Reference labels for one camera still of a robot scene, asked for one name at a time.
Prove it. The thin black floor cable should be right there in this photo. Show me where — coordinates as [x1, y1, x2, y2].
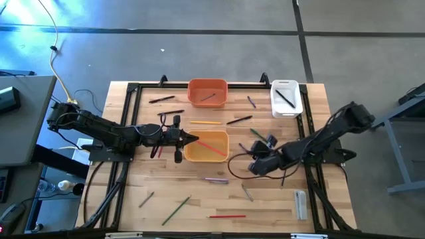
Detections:
[49, 88, 104, 116]

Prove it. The black device box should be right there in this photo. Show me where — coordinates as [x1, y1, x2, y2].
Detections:
[0, 86, 21, 116]

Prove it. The orange plastic bin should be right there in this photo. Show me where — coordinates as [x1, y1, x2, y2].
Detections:
[187, 78, 229, 109]

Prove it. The pink pencil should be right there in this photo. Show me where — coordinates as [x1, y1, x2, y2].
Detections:
[195, 139, 227, 157]

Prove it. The black diagonal frame strut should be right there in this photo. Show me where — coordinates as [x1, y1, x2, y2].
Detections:
[79, 161, 131, 230]
[304, 164, 355, 232]

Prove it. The black computer mouse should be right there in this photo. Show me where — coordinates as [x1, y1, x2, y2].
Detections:
[0, 202, 27, 233]

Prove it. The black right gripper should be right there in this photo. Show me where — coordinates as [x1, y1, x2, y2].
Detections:
[248, 134, 283, 177]

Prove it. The yellow floor cable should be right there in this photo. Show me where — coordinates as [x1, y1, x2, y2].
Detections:
[37, 0, 79, 104]

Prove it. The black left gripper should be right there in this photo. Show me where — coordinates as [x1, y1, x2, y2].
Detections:
[164, 114, 199, 164]

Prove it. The green pencil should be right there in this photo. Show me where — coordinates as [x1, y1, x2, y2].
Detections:
[161, 195, 193, 226]

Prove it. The brown cable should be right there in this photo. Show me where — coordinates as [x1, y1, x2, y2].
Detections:
[82, 161, 104, 224]

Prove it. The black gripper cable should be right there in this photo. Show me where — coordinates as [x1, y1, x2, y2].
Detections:
[132, 112, 167, 159]
[227, 151, 301, 181]

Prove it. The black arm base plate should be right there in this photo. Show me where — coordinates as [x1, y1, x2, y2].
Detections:
[297, 137, 358, 166]
[88, 135, 137, 163]

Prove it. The yellow plastic bin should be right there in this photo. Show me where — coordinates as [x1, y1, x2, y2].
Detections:
[183, 129, 230, 163]

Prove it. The white paper sheet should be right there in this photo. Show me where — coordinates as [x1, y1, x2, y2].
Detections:
[76, 137, 96, 165]

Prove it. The grey metal desk frame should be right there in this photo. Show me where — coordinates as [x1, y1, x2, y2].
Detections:
[367, 82, 425, 196]

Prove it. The clear plastic item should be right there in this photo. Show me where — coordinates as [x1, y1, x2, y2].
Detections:
[294, 189, 308, 221]

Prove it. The white plastic bin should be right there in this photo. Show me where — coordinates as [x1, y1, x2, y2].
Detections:
[270, 79, 304, 120]

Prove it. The clear water bottle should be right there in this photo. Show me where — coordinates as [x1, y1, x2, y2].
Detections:
[37, 180, 56, 193]

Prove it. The black keyboard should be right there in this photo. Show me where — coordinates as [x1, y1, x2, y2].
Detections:
[0, 167, 11, 203]

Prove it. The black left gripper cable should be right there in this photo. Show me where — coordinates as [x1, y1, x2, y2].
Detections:
[132, 112, 167, 159]

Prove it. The black aluminium table frame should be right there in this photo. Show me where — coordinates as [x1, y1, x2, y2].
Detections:
[99, 81, 335, 239]

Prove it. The white metal bracket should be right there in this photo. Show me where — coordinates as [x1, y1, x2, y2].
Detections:
[105, 232, 143, 239]
[290, 233, 329, 239]

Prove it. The small white bottle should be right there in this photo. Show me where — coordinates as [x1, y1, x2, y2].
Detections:
[56, 179, 76, 192]

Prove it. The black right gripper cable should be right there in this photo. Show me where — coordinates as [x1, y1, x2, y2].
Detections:
[227, 151, 301, 181]

